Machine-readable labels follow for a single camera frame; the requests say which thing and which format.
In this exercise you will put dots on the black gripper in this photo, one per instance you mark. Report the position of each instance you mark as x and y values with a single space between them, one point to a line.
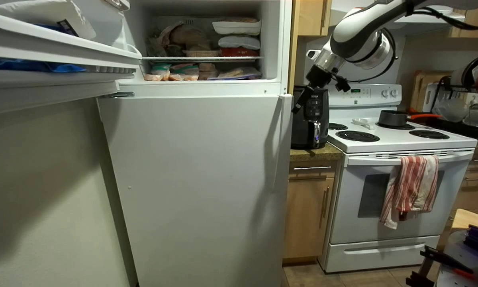
318 79

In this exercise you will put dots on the white fridge door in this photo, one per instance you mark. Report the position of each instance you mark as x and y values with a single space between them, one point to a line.
196 186

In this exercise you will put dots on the white freezer door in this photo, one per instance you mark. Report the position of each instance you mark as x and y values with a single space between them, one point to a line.
36 89

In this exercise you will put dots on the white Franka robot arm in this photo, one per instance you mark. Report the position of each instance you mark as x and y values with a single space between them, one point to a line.
355 33

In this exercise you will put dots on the white fridge cabinet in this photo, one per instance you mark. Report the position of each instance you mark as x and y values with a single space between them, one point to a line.
272 42

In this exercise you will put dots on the black coffee maker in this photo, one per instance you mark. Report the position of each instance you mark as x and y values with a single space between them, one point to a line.
315 128

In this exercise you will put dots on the speckled kitchen countertop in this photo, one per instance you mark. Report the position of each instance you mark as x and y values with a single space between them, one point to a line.
315 156

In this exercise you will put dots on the grey frozen package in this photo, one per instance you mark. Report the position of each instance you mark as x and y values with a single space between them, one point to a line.
239 74

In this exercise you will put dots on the red frozen package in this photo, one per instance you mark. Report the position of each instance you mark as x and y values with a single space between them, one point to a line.
239 52

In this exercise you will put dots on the white flat frozen package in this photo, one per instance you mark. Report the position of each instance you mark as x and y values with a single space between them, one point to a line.
236 28
239 42

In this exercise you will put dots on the wooden base cabinet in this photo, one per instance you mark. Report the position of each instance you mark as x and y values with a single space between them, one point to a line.
304 213

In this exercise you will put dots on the green labelled frozen pack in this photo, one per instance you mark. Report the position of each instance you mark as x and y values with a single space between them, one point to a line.
185 73

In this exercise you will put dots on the brown frozen food bag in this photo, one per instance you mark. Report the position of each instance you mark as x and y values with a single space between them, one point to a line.
188 38

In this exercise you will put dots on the red white striped towel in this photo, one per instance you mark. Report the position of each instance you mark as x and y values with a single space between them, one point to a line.
411 186

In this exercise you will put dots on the white electric stove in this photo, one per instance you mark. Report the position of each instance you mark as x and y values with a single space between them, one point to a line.
387 213

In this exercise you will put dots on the pink frozen meat pack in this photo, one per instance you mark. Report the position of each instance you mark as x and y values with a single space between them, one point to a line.
158 74

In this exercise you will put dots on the light wooden board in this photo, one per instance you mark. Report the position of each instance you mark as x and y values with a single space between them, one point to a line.
470 218

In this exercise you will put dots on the black orange clamp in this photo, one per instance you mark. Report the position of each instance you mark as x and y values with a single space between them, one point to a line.
446 261

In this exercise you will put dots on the blue package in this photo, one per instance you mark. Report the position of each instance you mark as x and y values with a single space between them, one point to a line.
32 66

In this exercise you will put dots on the white plastic bag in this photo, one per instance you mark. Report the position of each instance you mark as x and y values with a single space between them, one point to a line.
41 14

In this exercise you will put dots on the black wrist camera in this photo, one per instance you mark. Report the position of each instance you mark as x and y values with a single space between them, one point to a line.
342 84

